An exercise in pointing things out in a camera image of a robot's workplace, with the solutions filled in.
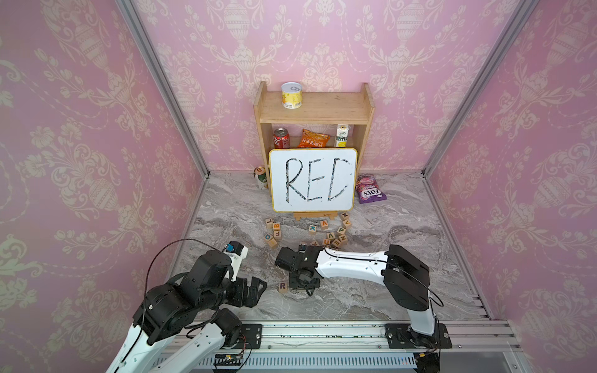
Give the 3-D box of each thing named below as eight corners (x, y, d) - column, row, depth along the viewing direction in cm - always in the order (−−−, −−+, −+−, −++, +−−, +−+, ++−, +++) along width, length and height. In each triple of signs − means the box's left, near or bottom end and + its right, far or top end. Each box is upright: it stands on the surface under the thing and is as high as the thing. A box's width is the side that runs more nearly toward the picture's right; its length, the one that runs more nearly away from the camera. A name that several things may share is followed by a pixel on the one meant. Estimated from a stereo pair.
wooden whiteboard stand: (294, 221, 104) (294, 215, 101) (294, 217, 106) (294, 211, 102) (336, 221, 104) (337, 215, 101) (336, 217, 106) (337, 211, 102)
